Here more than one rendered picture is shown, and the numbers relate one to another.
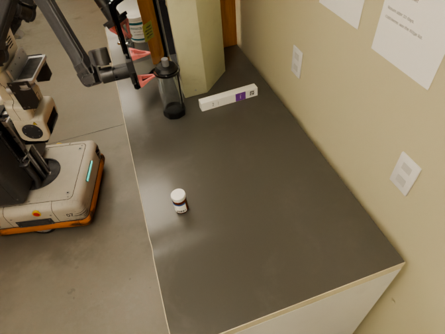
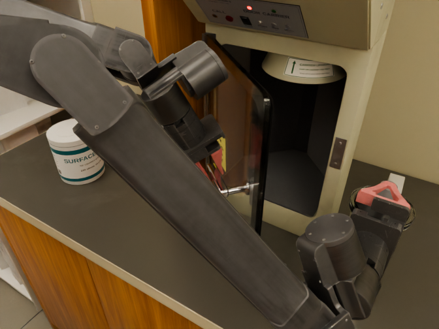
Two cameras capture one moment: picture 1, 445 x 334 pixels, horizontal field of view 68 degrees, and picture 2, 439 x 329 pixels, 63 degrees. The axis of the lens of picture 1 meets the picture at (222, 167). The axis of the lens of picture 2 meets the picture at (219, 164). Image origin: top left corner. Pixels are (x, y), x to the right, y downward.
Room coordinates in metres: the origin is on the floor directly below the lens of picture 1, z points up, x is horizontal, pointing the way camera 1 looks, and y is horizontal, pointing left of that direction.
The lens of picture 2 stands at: (1.07, 0.71, 1.59)
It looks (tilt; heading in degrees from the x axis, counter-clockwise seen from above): 36 degrees down; 316
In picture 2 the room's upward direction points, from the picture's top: straight up
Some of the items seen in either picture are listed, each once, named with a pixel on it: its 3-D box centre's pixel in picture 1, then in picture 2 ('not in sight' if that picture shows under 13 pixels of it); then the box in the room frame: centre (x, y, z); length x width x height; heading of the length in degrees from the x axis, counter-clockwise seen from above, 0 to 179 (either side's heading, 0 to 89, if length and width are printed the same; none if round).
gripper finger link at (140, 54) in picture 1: (139, 58); (381, 207); (1.18, 0.27, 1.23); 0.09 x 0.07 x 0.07; 104
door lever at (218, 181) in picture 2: not in sight; (226, 179); (1.42, 0.35, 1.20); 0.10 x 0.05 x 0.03; 153
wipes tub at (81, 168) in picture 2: not in sight; (77, 151); (1.97, 0.41, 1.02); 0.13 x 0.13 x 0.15
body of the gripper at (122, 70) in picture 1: (123, 71); (363, 255); (1.16, 0.34, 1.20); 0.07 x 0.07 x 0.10; 14
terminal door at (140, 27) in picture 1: (142, 34); (229, 157); (1.47, 0.29, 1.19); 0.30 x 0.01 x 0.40; 153
